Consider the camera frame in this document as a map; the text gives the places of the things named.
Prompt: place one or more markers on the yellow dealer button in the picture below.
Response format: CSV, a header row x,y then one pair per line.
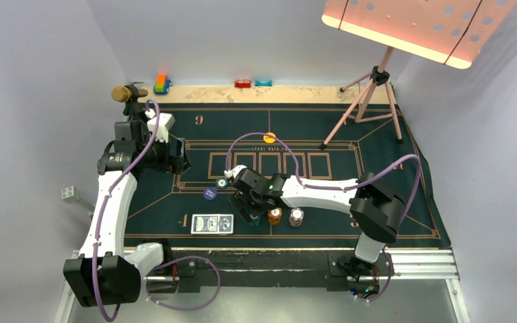
x,y
269,138

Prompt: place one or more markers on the pink blue chip stack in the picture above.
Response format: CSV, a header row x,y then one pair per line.
x,y
296,217

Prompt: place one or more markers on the grey lego brick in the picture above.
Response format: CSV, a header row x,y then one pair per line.
x,y
70,194

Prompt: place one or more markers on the green blue chip stack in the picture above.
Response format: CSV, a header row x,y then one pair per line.
x,y
255,220

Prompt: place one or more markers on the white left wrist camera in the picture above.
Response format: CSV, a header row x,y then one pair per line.
x,y
161,127

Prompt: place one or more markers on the orange green toy block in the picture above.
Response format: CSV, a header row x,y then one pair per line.
x,y
162,85

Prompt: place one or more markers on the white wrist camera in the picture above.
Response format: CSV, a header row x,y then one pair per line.
x,y
232,173
161,127

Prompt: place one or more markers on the pink music stand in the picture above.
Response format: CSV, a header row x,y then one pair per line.
x,y
448,32

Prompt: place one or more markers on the gold microphone on stand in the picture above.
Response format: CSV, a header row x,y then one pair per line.
x,y
129,95

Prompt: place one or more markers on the dark green poker mat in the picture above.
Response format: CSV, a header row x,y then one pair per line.
x,y
220,134

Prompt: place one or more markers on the purple small blind button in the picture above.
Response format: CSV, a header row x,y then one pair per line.
x,y
210,193

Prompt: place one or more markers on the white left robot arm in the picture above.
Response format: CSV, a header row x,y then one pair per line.
x,y
102,272

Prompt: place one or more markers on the orange red chip stack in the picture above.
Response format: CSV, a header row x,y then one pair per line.
x,y
274,216

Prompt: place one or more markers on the red toy block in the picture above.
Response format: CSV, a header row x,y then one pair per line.
x,y
242,83

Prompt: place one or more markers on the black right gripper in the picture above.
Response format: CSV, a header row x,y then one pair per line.
x,y
237,203

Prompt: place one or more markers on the blue white card deck box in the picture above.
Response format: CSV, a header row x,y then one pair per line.
x,y
212,224

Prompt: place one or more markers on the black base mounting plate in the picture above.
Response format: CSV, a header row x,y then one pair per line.
x,y
331,269

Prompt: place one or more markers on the teal toy block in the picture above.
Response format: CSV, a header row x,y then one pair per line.
x,y
263,83

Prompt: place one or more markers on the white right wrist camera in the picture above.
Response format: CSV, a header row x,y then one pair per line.
x,y
232,173

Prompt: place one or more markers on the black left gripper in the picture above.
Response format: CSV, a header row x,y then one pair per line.
x,y
176,163

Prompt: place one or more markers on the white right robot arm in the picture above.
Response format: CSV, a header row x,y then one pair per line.
x,y
377,208

